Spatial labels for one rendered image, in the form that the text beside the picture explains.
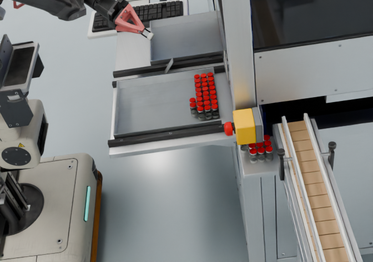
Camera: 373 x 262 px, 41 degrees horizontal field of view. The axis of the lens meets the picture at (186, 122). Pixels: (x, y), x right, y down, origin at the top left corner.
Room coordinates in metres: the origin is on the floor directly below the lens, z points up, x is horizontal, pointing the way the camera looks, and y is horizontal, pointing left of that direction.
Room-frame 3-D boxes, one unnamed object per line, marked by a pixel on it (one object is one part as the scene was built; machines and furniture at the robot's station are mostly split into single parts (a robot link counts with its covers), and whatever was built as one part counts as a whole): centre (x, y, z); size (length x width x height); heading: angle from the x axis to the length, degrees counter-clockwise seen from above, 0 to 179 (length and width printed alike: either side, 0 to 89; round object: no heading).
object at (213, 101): (1.22, -0.10, 0.90); 0.18 x 0.02 x 0.05; 175
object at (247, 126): (0.97, -0.16, 0.99); 0.08 x 0.07 x 0.07; 85
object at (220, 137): (1.40, -0.01, 0.87); 0.70 x 0.48 x 0.02; 175
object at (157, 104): (1.23, 0.05, 0.90); 0.34 x 0.26 x 0.04; 85
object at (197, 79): (1.22, -0.06, 0.90); 0.18 x 0.02 x 0.05; 175
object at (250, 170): (0.95, -0.20, 0.87); 0.14 x 0.13 x 0.02; 85
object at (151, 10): (1.92, 0.12, 0.82); 0.40 x 0.14 x 0.02; 83
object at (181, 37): (1.56, -0.10, 0.90); 0.34 x 0.26 x 0.04; 85
